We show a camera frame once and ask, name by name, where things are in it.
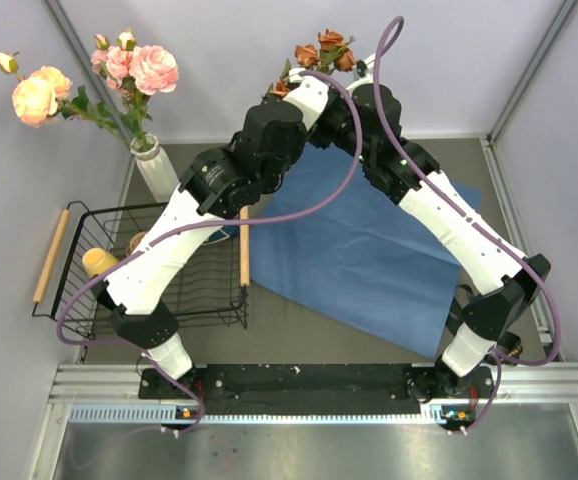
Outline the brown rose stem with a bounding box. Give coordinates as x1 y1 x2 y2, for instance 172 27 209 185
267 29 357 98

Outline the peach rose stem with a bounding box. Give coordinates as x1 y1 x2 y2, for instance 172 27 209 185
0 52 129 147

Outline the brown ceramic bowl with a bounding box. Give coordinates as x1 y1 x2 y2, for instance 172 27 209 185
125 231 147 256

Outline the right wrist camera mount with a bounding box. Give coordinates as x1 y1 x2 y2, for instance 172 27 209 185
348 57 374 92

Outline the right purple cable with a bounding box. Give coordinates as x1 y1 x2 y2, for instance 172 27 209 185
372 15 565 435

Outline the blue leaf-pattern plate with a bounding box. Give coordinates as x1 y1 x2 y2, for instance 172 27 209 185
204 226 240 245

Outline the black wire dish basket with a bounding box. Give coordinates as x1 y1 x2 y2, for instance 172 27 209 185
32 201 248 340

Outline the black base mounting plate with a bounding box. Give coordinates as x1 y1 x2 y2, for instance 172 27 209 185
138 363 498 416

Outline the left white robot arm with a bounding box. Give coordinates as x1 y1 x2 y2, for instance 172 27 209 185
95 76 328 380

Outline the yellow cup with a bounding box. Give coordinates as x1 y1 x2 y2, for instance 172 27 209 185
82 247 119 278

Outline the aluminium slotted rail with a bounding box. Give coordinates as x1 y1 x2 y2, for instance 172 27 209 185
49 363 578 427

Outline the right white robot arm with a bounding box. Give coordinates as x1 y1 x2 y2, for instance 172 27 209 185
302 78 551 389

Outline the blue wrapping paper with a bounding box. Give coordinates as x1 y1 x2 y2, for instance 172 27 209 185
250 147 461 363

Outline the white ribbed ceramic vase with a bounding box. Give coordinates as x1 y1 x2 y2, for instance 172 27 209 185
130 133 179 203

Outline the pink rose stem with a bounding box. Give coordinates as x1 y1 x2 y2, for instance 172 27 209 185
117 31 179 134
90 30 150 152

